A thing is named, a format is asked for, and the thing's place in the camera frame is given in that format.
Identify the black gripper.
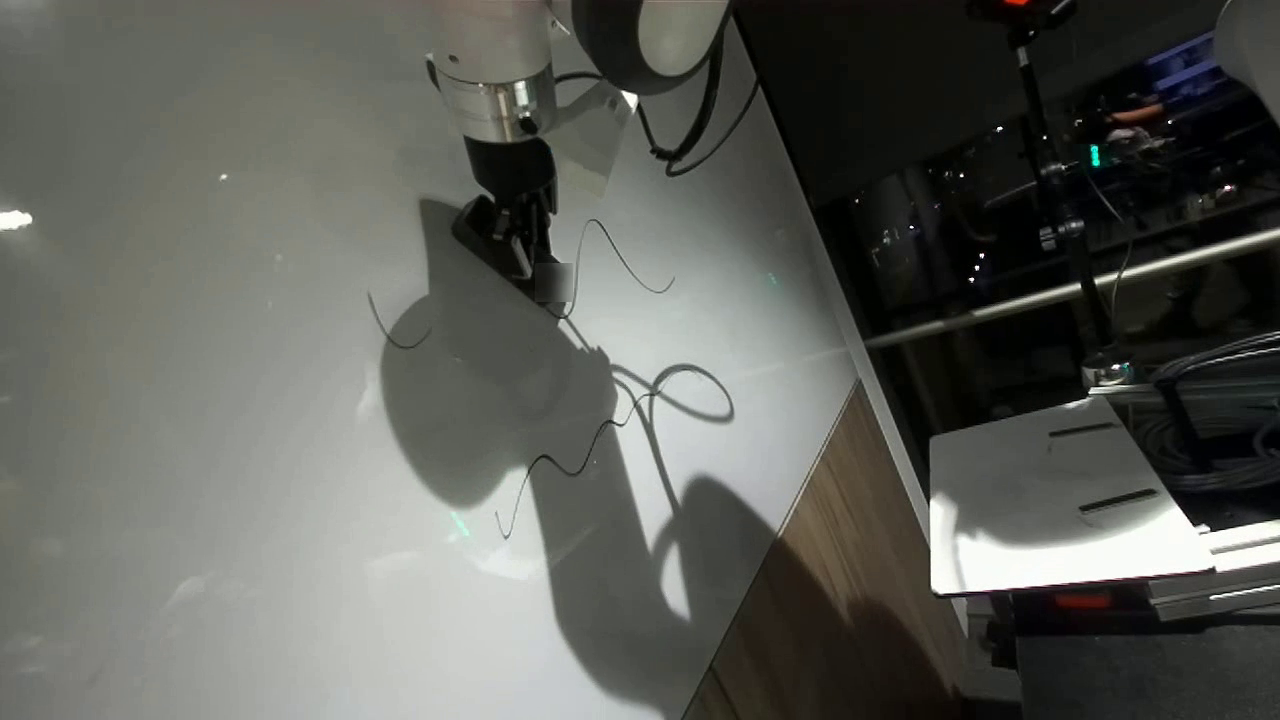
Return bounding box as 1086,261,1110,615
461,130,565,291

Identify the lit computer monitor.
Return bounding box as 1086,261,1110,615
1141,27,1240,103

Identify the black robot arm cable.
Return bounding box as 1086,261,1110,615
548,24,764,181

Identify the silver metal rail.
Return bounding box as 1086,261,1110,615
860,222,1280,354

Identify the black tripod pole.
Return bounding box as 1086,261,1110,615
966,0,1141,392

